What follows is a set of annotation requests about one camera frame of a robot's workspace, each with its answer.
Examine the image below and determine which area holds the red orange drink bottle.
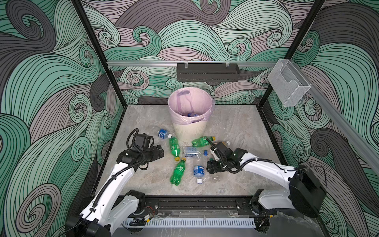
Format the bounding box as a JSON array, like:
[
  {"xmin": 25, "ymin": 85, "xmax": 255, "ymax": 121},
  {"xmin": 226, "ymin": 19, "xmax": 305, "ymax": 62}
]
[{"xmin": 221, "ymin": 141, "xmax": 230, "ymax": 146}]

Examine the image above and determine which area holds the clear bottle blue label white cap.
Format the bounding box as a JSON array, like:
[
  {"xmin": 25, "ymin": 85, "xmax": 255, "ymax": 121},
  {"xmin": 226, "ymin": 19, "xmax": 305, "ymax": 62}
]
[{"xmin": 158, "ymin": 128, "xmax": 173, "ymax": 139}]

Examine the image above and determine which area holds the green soda bottle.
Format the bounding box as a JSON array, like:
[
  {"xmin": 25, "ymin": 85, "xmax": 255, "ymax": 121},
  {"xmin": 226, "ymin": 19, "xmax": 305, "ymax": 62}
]
[
  {"xmin": 170, "ymin": 158, "xmax": 187, "ymax": 186},
  {"xmin": 169, "ymin": 137, "xmax": 181, "ymax": 162},
  {"xmin": 191, "ymin": 136, "xmax": 216, "ymax": 147}
]

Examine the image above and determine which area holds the white slotted cable duct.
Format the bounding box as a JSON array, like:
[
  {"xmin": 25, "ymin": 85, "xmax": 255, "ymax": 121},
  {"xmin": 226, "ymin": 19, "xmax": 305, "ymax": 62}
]
[{"xmin": 121, "ymin": 217, "xmax": 256, "ymax": 229}]

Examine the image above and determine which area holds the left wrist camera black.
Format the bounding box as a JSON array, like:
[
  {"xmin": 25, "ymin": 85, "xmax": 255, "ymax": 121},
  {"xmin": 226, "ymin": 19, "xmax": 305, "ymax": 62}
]
[{"xmin": 126, "ymin": 128, "xmax": 155, "ymax": 152}]

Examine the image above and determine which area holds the clear acrylic wall holder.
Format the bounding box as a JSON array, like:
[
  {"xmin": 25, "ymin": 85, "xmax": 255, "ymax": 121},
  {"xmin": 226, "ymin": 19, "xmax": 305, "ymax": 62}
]
[{"xmin": 267, "ymin": 59, "xmax": 311, "ymax": 107}]

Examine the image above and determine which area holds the clear bottle green cap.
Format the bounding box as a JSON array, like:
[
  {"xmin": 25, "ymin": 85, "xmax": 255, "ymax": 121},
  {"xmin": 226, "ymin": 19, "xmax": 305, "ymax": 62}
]
[{"xmin": 206, "ymin": 158, "xmax": 221, "ymax": 182}]

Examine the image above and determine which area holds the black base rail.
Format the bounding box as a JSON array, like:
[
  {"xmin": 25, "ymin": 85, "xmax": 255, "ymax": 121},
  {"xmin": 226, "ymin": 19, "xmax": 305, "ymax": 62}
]
[{"xmin": 79, "ymin": 195, "xmax": 297, "ymax": 215}]

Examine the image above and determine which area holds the green soda bottle by bin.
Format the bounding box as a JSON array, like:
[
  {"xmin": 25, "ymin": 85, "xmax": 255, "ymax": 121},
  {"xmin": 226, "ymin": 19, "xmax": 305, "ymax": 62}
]
[{"xmin": 191, "ymin": 136, "xmax": 216, "ymax": 147}]

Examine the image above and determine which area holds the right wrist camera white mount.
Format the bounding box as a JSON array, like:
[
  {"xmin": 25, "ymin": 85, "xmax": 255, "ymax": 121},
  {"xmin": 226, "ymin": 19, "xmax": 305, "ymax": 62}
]
[{"xmin": 210, "ymin": 141, "xmax": 233, "ymax": 160}]

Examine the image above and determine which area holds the pink plastic bin liner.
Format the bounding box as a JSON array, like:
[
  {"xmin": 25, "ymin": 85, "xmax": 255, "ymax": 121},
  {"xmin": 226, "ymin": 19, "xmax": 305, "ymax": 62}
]
[{"xmin": 167, "ymin": 87, "xmax": 215, "ymax": 124}]

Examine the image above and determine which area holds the clear bottle pale blue label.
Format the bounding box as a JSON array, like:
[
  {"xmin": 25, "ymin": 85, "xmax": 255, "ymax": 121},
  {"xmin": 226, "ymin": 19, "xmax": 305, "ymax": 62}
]
[{"xmin": 182, "ymin": 146, "xmax": 208, "ymax": 158}]

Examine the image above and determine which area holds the aluminium rail back wall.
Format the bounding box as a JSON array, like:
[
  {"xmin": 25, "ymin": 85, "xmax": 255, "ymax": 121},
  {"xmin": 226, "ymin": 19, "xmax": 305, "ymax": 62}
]
[{"xmin": 107, "ymin": 60, "xmax": 276, "ymax": 67}]

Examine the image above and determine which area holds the aluminium rail right wall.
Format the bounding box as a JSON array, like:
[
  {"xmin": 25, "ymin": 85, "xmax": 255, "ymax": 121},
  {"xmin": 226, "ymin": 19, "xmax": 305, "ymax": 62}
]
[{"xmin": 294, "ymin": 63, "xmax": 379, "ymax": 173}]

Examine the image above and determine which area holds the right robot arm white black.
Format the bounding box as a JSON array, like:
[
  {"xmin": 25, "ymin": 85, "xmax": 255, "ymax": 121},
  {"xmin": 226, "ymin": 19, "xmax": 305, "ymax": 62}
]
[{"xmin": 206, "ymin": 148, "xmax": 326, "ymax": 218}]

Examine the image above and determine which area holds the black wall-mounted tray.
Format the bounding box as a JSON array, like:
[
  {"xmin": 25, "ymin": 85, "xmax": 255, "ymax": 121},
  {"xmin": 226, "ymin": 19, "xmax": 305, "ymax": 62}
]
[{"xmin": 176, "ymin": 63, "xmax": 241, "ymax": 83}]

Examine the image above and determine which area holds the aluminium rail wall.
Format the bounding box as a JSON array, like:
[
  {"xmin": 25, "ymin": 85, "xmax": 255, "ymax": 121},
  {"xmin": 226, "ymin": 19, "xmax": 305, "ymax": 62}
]
[
  {"xmin": 107, "ymin": 60, "xmax": 276, "ymax": 67},
  {"xmin": 294, "ymin": 63, "xmax": 379, "ymax": 173}
]

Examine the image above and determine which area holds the cream ribbed waste bin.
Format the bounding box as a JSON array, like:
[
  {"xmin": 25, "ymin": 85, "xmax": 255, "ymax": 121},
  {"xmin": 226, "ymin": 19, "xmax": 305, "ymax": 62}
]
[{"xmin": 173, "ymin": 120, "xmax": 208, "ymax": 143}]

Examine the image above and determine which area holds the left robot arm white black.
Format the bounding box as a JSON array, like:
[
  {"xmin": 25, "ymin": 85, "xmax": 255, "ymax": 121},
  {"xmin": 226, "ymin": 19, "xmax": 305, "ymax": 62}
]
[{"xmin": 63, "ymin": 145, "xmax": 164, "ymax": 237}]

